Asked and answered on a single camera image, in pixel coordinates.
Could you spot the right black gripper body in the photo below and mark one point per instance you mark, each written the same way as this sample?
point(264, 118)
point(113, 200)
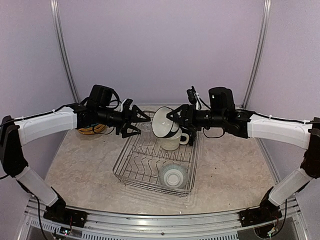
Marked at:
point(216, 119)

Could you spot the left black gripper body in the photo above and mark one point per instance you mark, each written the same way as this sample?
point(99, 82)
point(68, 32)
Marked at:
point(113, 119)

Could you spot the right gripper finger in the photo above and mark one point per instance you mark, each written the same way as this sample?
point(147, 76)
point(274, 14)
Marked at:
point(190, 136)
point(178, 115)

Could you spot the yellow polka dot plate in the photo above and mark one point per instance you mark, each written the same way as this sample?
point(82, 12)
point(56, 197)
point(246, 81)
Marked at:
point(91, 131)
point(90, 128)

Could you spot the clear glass tumbler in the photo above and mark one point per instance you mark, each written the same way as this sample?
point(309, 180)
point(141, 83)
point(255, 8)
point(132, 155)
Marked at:
point(160, 111)
point(146, 131)

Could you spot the teal and white bowl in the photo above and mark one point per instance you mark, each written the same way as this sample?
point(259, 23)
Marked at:
point(163, 127)

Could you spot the pale striped bowl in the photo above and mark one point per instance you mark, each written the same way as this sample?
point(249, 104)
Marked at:
point(173, 176)

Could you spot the blue polka dot plate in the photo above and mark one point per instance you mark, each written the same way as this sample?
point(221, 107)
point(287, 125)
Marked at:
point(93, 125)

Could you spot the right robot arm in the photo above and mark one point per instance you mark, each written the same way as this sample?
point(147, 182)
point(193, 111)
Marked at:
point(249, 124)

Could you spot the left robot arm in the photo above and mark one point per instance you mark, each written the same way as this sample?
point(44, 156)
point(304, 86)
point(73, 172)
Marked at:
point(17, 132)

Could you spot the cream ribbed mug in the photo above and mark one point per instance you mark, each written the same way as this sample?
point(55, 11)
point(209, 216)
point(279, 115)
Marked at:
point(173, 143)

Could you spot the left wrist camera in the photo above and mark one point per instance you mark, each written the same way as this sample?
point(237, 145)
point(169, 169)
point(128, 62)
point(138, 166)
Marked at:
point(103, 97)

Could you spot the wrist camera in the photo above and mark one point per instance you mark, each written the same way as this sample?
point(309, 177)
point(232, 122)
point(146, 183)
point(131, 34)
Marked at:
point(221, 98)
point(103, 97)

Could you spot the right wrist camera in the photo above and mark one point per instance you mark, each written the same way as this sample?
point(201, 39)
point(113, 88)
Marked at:
point(221, 98)

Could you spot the metal wire dish rack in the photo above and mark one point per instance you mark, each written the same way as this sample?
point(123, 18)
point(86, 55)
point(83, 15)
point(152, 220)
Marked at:
point(140, 162)

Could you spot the left aluminium frame post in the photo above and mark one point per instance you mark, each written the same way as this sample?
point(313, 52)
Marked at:
point(54, 5)

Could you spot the aluminium frame post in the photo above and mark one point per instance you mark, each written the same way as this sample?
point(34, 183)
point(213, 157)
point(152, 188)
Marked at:
point(54, 5)
point(258, 52)

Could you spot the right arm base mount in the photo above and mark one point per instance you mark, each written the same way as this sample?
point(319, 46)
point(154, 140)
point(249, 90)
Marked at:
point(258, 215)

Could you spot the aluminium front rail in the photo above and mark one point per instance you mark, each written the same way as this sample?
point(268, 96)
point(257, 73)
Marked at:
point(104, 225)

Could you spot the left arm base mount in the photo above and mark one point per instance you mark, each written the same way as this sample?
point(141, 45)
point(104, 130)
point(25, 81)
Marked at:
point(70, 217)

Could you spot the right aluminium frame post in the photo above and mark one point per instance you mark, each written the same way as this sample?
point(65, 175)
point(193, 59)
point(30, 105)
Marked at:
point(258, 52)

